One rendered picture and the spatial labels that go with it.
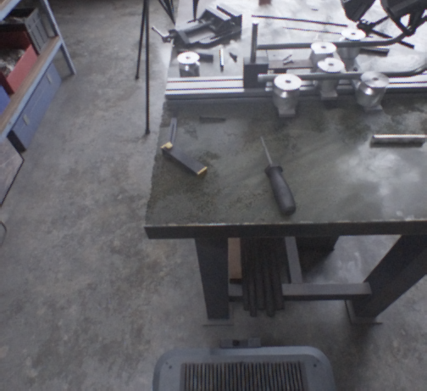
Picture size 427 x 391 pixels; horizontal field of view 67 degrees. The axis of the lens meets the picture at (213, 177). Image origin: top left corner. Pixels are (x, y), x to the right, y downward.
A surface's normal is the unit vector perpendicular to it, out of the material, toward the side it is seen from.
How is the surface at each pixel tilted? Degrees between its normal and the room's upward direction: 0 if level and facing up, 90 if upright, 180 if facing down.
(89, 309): 0
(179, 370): 0
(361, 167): 0
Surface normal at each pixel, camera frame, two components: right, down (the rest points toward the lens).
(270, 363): -0.04, -0.64
